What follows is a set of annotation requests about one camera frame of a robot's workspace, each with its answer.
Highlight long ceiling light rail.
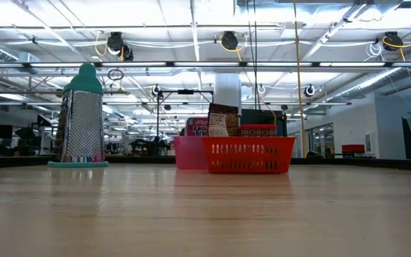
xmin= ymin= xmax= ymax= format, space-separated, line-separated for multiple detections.
xmin=0 ymin=61 xmax=411 ymax=69

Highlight black hanging cables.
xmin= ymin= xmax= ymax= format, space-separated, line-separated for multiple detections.
xmin=245 ymin=0 xmax=260 ymax=110

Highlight black camera rig stand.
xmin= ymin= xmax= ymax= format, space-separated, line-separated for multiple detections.
xmin=155 ymin=89 xmax=215 ymax=151

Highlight black hanging cable ring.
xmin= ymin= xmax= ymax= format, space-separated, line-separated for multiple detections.
xmin=106 ymin=68 xmax=126 ymax=82

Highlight smoked paprika tin red lid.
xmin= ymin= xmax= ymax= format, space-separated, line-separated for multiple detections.
xmin=240 ymin=124 xmax=278 ymax=138

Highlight glass partition window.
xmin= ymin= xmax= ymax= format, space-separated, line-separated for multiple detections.
xmin=310 ymin=123 xmax=335 ymax=158

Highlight silver ventilation duct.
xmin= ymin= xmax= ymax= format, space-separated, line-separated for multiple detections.
xmin=325 ymin=44 xmax=411 ymax=105

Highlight white coiled cable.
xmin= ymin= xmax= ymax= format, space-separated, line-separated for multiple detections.
xmin=364 ymin=41 xmax=385 ymax=62

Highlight dark background workstation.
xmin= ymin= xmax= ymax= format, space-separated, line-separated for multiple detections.
xmin=14 ymin=113 xmax=56 ymax=157

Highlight white building column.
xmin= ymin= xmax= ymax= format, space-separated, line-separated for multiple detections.
xmin=213 ymin=73 xmax=243 ymax=117

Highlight brown pouch with nutrition label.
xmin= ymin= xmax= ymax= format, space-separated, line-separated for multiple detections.
xmin=206 ymin=102 xmax=241 ymax=138

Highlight black metal table frame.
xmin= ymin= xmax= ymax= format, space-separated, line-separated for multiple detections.
xmin=0 ymin=153 xmax=411 ymax=171

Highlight teal-handled box grater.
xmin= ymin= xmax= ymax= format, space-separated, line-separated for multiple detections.
xmin=47 ymin=63 xmax=109 ymax=168

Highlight red seat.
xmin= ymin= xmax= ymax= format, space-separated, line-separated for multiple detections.
xmin=340 ymin=143 xmax=366 ymax=155

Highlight red plastic basket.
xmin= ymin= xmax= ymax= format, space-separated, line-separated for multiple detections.
xmin=201 ymin=136 xmax=296 ymax=175

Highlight dark standing panel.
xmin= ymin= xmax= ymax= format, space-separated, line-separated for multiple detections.
xmin=401 ymin=116 xmax=411 ymax=160

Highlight pink plastic bin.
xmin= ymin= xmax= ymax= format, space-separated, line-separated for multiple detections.
xmin=173 ymin=135 xmax=208 ymax=171

